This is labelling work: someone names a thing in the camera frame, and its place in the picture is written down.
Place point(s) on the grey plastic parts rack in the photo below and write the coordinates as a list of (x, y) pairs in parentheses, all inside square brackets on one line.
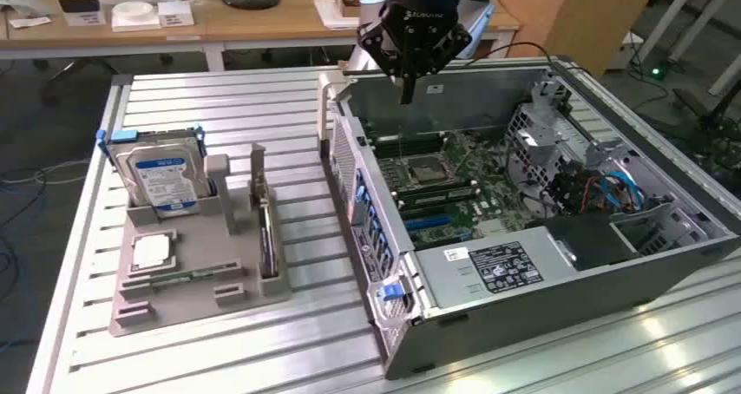
[(232, 246)]

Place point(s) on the white labelled cardboard box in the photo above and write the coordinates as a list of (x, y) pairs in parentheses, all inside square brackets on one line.
[(175, 14)]

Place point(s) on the white flat block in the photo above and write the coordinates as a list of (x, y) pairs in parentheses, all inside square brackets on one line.
[(137, 26)]

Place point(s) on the green RAM stick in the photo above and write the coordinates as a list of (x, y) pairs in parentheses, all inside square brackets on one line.
[(437, 198), (186, 276), (432, 189)]

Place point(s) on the open dark grey PC case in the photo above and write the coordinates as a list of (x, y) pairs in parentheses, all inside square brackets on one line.
[(551, 316)]

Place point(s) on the long wooden desk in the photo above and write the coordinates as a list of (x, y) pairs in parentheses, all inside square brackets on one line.
[(58, 38)]

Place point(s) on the black device with green light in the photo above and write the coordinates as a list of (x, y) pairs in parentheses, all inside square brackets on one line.
[(656, 71)]

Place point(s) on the white paper stack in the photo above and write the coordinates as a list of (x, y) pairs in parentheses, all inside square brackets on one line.
[(336, 14)]

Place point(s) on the graphics card with metal bracket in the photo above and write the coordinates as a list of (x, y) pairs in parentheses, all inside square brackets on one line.
[(268, 238)]

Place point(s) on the grey power supply with label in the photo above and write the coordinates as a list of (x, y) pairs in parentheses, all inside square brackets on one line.
[(446, 281)]

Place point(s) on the blue card retainer clip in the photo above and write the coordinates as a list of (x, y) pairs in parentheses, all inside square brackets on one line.
[(361, 196), (381, 240), (372, 219)]

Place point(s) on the white table frame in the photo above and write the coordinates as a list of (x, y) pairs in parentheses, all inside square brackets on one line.
[(727, 75)]

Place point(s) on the white paper tag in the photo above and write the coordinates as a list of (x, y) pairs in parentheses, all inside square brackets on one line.
[(29, 21)]

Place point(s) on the metal CPU socket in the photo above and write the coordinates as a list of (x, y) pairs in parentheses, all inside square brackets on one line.
[(428, 170)]

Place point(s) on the black equipment stand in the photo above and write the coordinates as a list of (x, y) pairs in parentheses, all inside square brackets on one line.
[(695, 103)]

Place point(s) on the white box with black lid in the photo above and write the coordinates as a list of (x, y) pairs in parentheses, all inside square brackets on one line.
[(82, 12)]

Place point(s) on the blue case latch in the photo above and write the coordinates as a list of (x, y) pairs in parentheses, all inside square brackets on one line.
[(389, 292)]

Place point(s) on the silver CPU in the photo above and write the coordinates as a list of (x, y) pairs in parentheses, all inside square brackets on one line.
[(151, 253)]

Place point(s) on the green motherboard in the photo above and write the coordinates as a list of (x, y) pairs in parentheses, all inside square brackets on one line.
[(492, 194)]

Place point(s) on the black chair base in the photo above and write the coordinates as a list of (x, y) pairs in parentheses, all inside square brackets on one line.
[(58, 81)]

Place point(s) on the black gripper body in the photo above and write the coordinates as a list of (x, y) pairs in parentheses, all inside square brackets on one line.
[(420, 3)]

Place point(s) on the black long expansion slot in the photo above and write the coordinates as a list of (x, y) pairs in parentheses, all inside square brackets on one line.
[(422, 214)]

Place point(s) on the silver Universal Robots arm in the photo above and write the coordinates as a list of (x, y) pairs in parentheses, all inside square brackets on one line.
[(365, 57)]

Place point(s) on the metal disk bay cage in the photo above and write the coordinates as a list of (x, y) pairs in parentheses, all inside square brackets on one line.
[(541, 151)]

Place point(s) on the blue expansion slot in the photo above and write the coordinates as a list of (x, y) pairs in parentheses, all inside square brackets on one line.
[(432, 225)]

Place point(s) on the hard disk with blue caddy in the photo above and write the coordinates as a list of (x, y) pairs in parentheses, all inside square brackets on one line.
[(162, 177)]

